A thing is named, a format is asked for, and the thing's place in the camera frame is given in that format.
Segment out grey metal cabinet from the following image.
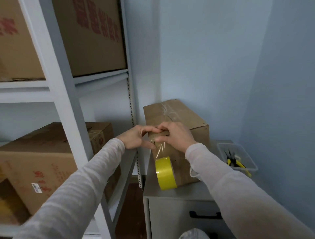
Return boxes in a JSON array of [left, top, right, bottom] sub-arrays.
[[142, 140, 247, 239]]

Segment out large red printed cardboard box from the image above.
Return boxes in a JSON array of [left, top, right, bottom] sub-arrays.
[[51, 0, 127, 77]]

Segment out person's right forearm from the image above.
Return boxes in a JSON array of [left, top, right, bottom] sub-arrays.
[[185, 143, 315, 239]]

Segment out yellow handled pliers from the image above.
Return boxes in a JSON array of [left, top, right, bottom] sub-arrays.
[[225, 149, 252, 178]]

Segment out white plastic bag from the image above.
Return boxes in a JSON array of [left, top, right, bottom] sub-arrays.
[[178, 228, 210, 239]]

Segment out person's left forearm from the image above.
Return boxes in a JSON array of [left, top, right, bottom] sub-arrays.
[[12, 138, 126, 239]]

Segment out clear plastic container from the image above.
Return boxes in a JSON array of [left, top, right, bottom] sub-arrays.
[[216, 142, 258, 173]]

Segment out labelled red printed cardboard box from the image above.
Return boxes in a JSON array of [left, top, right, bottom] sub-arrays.
[[0, 122, 121, 222]]

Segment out person's right hand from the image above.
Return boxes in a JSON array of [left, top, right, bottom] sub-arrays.
[[156, 121, 199, 153]]

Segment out person's left hand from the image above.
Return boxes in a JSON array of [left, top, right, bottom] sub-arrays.
[[115, 125, 160, 150]]

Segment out white metal shelf rack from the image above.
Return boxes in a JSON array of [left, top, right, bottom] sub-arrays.
[[0, 0, 144, 239]]

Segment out black drawer handle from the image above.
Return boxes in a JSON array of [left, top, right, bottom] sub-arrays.
[[189, 211, 222, 220]]

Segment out taped brown cardboard box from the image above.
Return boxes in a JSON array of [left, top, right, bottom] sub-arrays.
[[143, 99, 210, 190]]

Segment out yellow packing tape roll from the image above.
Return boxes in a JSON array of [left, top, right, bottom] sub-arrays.
[[151, 138, 178, 191]]

